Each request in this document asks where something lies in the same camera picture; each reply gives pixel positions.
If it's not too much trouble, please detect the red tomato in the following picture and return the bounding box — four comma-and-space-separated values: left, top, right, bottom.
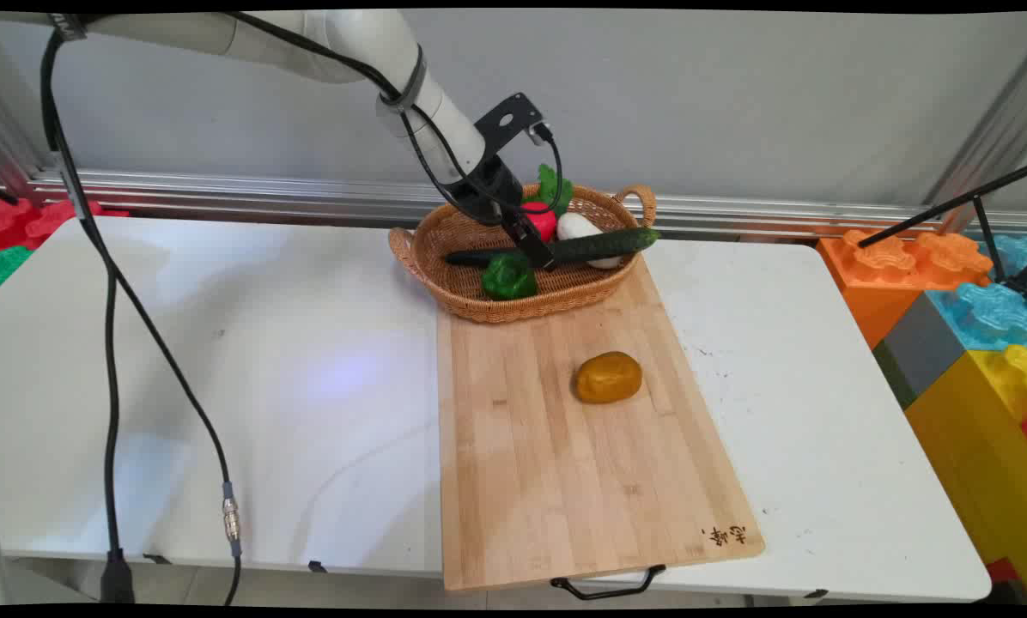
520, 201, 559, 244

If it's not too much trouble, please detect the woven wicker basket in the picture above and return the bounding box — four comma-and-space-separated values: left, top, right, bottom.
388, 183, 658, 324

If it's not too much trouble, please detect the white radish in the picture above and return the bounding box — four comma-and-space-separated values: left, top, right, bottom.
556, 212, 624, 270

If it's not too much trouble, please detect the brown potato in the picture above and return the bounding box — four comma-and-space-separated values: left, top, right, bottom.
574, 351, 643, 404

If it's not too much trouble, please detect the green lettuce leaf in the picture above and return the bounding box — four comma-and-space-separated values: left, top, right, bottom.
526, 163, 574, 217

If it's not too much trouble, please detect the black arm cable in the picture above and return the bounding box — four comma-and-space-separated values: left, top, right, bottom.
222, 10, 564, 226

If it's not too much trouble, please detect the green foam block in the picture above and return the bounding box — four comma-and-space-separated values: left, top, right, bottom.
0, 245, 35, 294

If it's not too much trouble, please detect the aluminium frame post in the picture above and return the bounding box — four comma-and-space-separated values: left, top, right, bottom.
0, 34, 48, 203
921, 43, 1027, 212

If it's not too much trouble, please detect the aluminium frame rail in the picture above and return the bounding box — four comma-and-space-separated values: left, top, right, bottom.
0, 167, 1027, 241

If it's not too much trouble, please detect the black tripod stand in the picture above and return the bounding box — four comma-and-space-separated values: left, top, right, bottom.
857, 161, 1027, 298

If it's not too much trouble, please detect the green bell pepper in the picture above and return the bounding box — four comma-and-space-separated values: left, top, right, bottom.
481, 253, 538, 301

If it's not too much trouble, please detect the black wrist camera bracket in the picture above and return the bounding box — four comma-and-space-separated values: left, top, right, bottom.
474, 93, 556, 157

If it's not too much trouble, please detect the orange foam block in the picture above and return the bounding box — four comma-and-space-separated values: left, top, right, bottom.
817, 229, 994, 348

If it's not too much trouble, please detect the blue foam block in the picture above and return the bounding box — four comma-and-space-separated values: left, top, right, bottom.
926, 233, 1027, 353

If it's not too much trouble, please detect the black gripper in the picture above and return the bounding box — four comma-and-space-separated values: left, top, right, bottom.
453, 154, 559, 271

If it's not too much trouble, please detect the thin cable with metal connector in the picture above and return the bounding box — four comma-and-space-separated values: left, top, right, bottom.
84, 215, 244, 606

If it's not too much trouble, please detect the dark green cucumber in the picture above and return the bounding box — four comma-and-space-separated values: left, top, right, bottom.
443, 227, 661, 269

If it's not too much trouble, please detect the wooden cutting board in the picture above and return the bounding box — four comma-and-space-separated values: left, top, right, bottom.
436, 257, 766, 600

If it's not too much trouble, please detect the thick black cable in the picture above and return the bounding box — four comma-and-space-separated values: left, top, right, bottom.
39, 26, 137, 606

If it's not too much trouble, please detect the grey foam block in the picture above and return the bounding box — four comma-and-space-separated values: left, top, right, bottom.
872, 292, 966, 409

